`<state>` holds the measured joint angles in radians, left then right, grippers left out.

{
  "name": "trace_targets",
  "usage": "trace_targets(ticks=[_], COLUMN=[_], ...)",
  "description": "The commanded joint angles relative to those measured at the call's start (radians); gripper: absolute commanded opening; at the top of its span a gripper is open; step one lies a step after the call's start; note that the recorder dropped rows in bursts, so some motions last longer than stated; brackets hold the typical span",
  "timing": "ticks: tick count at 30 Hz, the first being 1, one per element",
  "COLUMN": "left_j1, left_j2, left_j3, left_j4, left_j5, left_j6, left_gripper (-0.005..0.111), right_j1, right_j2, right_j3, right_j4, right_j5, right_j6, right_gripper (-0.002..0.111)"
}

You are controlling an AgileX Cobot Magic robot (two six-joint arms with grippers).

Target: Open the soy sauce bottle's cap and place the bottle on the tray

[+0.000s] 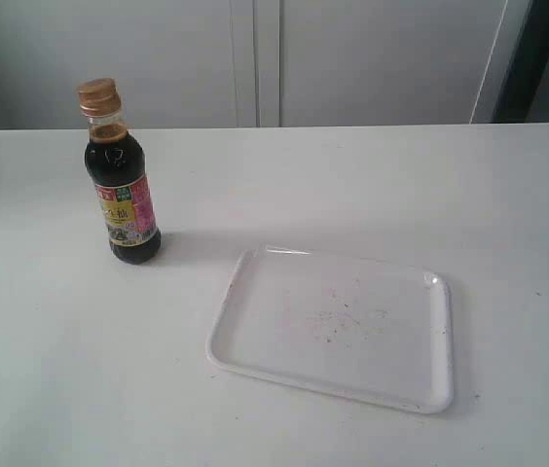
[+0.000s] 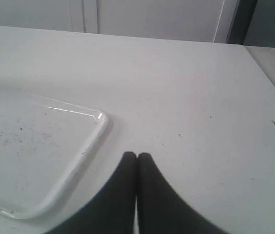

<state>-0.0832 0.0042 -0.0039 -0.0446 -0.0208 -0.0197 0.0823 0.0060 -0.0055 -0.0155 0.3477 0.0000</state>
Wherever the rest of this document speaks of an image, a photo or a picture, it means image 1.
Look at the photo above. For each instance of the white plastic tray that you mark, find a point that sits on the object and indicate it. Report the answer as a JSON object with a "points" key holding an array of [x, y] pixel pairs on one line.
{"points": [[359, 329]]}

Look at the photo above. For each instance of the white cabinet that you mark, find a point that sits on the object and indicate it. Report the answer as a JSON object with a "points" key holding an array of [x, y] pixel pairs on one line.
{"points": [[258, 63]]}

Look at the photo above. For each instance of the dark soy sauce bottle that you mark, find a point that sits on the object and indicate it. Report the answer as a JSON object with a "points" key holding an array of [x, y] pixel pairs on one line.
{"points": [[115, 162]]}

